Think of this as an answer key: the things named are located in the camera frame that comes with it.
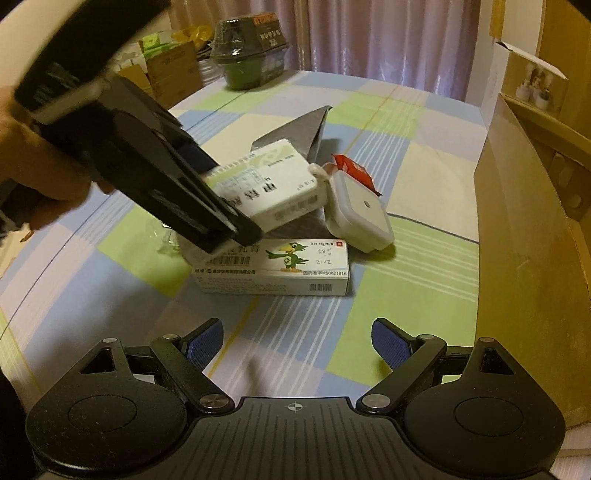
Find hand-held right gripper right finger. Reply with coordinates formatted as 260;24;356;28
356;316;517;415

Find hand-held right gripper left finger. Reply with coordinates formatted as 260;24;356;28
79;318;236;415

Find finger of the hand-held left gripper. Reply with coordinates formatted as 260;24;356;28
99;111;265;256
159;124;225;177

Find clear plastic wrapper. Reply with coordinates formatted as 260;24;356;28
148;217;195;259

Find green and white medicine box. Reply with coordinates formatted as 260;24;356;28
203;138;329;234

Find white bird print ointment box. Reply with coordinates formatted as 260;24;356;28
190;237;352;297

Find silver foil bag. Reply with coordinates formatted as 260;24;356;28
249;104;338;241

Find white square plastic case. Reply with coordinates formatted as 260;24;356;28
308;162;395;254

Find brown cardboard box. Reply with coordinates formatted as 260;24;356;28
473;91;591;432

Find red snack packet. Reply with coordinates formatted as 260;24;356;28
332;154;384;198

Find person's left hand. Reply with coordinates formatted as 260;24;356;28
0;85;115;232

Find small brown cardboard carton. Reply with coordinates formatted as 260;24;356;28
115;60;153;93

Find checked tablecloth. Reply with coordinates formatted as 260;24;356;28
0;69;490;418

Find dark green instant noodle bowl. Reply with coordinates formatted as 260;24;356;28
209;11;293;90

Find yellow plastic bag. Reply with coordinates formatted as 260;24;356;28
173;25;218;48

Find pale purple curtain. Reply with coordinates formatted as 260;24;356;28
166;0;492;100

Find white product box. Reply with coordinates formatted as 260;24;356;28
480;39;570;127

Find yellow hanging strip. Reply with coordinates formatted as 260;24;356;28
489;0;505;38

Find wooden door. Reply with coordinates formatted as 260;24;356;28
536;0;591;79

